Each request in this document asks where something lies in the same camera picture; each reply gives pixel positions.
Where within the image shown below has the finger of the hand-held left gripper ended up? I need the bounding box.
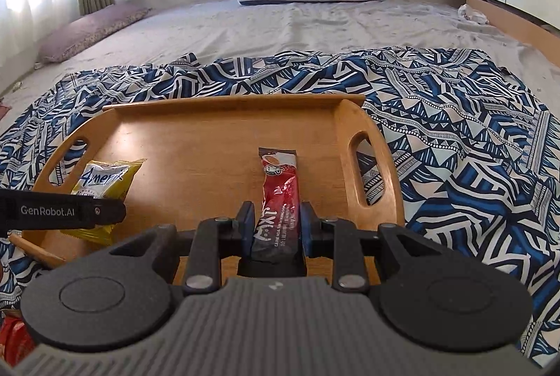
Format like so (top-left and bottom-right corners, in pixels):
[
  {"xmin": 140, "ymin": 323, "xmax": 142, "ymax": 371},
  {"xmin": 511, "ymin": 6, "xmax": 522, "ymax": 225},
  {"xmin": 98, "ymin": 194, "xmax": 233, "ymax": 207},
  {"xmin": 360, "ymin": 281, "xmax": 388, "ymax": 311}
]
[{"xmin": 90, "ymin": 200, "xmax": 127, "ymax": 227}]

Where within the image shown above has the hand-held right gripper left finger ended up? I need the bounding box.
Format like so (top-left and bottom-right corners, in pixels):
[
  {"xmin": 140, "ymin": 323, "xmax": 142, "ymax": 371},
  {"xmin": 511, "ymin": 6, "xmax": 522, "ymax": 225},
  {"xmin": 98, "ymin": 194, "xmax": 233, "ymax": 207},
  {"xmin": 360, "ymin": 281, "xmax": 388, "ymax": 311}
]
[{"xmin": 107, "ymin": 201, "xmax": 256, "ymax": 295}]

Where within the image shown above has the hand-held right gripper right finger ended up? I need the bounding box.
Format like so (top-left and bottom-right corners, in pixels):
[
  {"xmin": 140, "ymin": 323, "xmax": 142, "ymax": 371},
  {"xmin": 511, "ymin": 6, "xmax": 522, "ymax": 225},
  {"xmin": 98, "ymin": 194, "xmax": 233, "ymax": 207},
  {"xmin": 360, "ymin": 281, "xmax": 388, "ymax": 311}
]
[{"xmin": 301, "ymin": 202, "xmax": 443, "ymax": 295}]

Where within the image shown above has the yellow snack packet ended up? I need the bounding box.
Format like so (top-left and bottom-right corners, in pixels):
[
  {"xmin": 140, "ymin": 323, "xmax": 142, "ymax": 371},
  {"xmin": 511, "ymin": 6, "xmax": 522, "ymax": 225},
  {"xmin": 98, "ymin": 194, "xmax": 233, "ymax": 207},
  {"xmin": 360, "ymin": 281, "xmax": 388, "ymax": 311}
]
[{"xmin": 59, "ymin": 158, "xmax": 147, "ymax": 246}]

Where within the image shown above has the dark red stick packet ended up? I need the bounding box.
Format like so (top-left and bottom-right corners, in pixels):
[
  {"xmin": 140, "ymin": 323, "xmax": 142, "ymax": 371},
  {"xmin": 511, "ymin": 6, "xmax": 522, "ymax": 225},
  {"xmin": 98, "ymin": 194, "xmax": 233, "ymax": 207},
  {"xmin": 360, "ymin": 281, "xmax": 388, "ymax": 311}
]
[{"xmin": 251, "ymin": 147, "xmax": 305, "ymax": 265}]

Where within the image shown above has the wooden serving tray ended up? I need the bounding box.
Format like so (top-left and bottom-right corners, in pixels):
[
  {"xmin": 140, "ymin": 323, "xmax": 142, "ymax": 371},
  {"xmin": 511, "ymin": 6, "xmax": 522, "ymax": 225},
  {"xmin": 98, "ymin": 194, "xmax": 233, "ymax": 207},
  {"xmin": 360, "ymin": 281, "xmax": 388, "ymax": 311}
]
[{"xmin": 31, "ymin": 93, "xmax": 406, "ymax": 272}]

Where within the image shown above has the red snack bag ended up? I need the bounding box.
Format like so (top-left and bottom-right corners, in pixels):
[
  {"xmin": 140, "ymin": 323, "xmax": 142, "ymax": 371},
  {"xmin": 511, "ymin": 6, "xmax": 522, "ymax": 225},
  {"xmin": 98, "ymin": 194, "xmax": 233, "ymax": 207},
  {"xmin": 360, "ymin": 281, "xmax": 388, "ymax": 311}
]
[{"xmin": 0, "ymin": 312, "xmax": 36, "ymax": 366}]

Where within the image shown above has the blue patterned blanket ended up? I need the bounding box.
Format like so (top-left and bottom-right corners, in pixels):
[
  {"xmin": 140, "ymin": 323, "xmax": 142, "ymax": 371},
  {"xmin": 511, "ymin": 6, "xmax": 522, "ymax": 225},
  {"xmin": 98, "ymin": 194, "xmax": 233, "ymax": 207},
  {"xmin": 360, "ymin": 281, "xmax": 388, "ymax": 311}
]
[{"xmin": 0, "ymin": 47, "xmax": 560, "ymax": 361}]

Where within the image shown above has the purple pillow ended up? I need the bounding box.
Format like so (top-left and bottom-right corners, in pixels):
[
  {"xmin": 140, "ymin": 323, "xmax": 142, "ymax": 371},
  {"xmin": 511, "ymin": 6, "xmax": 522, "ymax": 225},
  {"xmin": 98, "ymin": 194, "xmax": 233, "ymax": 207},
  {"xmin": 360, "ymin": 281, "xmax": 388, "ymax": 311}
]
[{"xmin": 38, "ymin": 5, "xmax": 152, "ymax": 64}]

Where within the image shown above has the grey bed mattress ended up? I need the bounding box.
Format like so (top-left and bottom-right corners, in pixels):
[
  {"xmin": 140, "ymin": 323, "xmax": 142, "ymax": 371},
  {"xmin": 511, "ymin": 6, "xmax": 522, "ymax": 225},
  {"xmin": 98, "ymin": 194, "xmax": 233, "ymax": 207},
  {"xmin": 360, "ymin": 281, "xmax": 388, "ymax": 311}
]
[{"xmin": 0, "ymin": 0, "xmax": 560, "ymax": 127}]

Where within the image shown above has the crumpled white paper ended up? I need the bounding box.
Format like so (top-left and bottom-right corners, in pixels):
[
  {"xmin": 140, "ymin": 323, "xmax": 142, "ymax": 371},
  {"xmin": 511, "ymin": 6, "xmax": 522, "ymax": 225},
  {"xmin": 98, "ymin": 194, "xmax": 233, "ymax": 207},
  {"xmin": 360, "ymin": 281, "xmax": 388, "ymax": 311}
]
[{"xmin": 457, "ymin": 3, "xmax": 491, "ymax": 26}]

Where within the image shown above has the wooden bed frame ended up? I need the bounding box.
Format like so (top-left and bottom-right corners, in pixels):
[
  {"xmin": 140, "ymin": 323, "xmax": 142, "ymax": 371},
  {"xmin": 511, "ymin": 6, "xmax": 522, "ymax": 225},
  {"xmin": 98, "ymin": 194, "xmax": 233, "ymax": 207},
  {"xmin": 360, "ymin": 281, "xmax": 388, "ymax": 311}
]
[{"xmin": 465, "ymin": 0, "xmax": 560, "ymax": 50}]

